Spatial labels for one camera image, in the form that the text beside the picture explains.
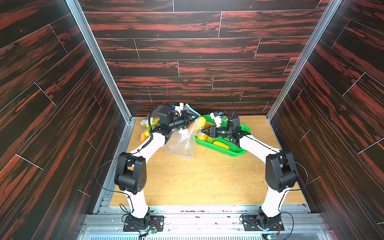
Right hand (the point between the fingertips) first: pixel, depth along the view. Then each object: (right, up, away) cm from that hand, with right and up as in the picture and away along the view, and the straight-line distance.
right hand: (204, 128), depth 89 cm
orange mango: (-5, +1, -6) cm, 8 cm away
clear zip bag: (-13, -9, +8) cm, 18 cm away
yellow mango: (+12, -10, +10) cm, 19 cm away
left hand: (-3, +6, -9) cm, 11 cm away
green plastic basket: (+19, -14, +2) cm, 24 cm away
